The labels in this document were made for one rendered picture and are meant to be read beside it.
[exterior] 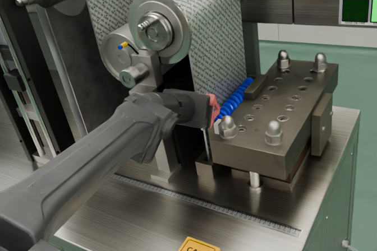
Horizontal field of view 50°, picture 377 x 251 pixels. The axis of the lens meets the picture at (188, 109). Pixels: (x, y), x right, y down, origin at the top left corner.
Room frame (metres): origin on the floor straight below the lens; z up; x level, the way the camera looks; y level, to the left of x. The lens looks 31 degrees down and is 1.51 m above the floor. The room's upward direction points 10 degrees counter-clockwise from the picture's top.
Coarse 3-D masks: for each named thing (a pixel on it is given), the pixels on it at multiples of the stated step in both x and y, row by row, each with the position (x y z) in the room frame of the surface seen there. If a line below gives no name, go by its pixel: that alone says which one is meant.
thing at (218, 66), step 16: (240, 16) 0.92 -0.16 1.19; (224, 32) 0.85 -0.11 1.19; (240, 32) 0.91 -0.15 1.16; (208, 48) 0.79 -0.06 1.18; (224, 48) 0.84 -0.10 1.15; (240, 48) 0.90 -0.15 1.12; (192, 64) 0.73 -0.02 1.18; (208, 64) 0.78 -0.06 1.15; (224, 64) 0.84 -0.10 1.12; (240, 64) 0.90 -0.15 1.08; (208, 80) 0.77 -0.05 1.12; (224, 80) 0.83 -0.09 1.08; (240, 80) 0.89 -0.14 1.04; (224, 96) 0.82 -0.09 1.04
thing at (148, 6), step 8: (144, 8) 0.77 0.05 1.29; (152, 8) 0.76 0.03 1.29; (160, 8) 0.75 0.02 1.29; (168, 8) 0.74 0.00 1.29; (136, 16) 0.79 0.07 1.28; (168, 16) 0.74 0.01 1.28; (176, 16) 0.73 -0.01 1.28; (136, 24) 0.79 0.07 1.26; (176, 24) 0.73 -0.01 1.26; (136, 32) 0.79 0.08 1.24; (176, 32) 0.74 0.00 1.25; (176, 40) 0.74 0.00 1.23; (168, 48) 0.75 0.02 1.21; (176, 48) 0.74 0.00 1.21; (160, 56) 0.77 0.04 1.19; (168, 56) 0.75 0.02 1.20
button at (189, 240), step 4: (188, 236) 0.53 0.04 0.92; (188, 240) 0.52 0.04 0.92; (192, 240) 0.52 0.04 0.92; (196, 240) 0.52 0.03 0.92; (184, 244) 0.52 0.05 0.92; (188, 244) 0.51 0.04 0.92; (192, 244) 0.51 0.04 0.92; (196, 244) 0.51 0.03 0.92; (200, 244) 0.51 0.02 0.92; (204, 244) 0.51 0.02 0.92; (208, 244) 0.51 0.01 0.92; (180, 248) 0.51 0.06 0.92; (184, 248) 0.51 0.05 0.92; (188, 248) 0.50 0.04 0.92; (192, 248) 0.50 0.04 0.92; (196, 248) 0.50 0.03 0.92; (200, 248) 0.50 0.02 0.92; (204, 248) 0.50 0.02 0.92; (208, 248) 0.50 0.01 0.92; (212, 248) 0.49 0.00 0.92; (216, 248) 0.49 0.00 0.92
